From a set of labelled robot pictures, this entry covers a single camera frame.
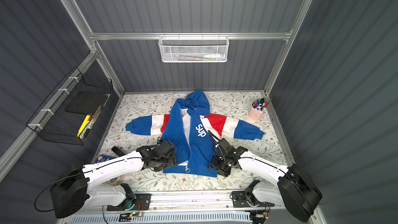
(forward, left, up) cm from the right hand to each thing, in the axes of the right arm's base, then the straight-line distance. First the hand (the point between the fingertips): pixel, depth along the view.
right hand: (212, 169), depth 81 cm
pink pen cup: (+35, -29, +8) cm, 46 cm away
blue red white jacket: (+25, +12, -2) cm, 28 cm away
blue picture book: (+5, +61, +1) cm, 61 cm away
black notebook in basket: (+23, +63, +28) cm, 72 cm away
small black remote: (+8, +53, +1) cm, 54 cm away
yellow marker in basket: (+13, +61, +24) cm, 66 cm away
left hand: (+2, +21, +1) cm, 21 cm away
